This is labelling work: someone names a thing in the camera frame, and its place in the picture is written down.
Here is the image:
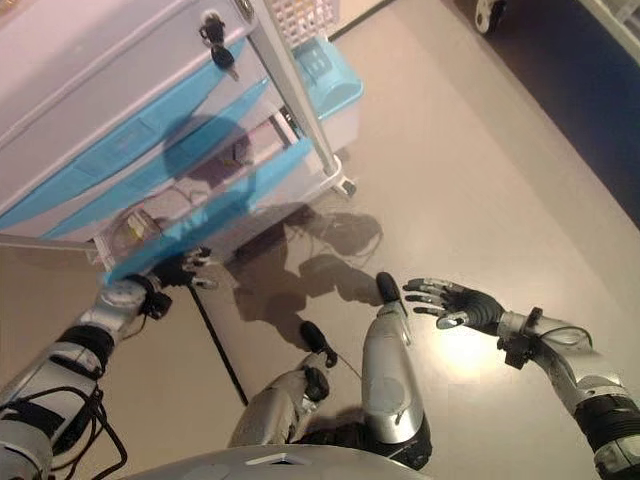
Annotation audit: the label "blue lidded waste bin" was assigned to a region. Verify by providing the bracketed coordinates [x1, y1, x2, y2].
[291, 37, 365, 154]

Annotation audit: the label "white rack caster wheel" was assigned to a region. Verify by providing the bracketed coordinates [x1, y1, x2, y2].
[473, 0, 507, 35]

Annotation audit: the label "silver robot right leg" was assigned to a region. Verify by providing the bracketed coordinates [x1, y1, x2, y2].
[359, 271, 432, 471]

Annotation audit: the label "silver robot torso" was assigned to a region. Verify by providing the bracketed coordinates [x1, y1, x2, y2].
[124, 444, 431, 480]

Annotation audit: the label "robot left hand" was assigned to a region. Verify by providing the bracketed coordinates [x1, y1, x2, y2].
[149, 247, 219, 291]

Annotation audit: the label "black cart keys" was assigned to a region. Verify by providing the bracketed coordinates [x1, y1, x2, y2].
[198, 13, 241, 82]

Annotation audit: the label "white drawer with blue front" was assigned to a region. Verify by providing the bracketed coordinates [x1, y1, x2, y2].
[0, 38, 249, 229]
[42, 79, 274, 241]
[92, 135, 315, 287]

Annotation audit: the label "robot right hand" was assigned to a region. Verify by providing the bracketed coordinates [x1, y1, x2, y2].
[402, 277, 506, 334]

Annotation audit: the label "white lattice basket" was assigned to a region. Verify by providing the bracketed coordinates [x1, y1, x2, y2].
[268, 0, 335, 40]

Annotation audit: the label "white metal rack frame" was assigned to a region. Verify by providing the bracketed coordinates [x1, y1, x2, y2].
[574, 0, 640, 66]

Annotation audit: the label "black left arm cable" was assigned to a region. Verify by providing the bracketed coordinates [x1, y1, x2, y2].
[24, 309, 129, 474]

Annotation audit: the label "white medical cart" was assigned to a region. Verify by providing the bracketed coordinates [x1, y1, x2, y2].
[0, 0, 364, 289]

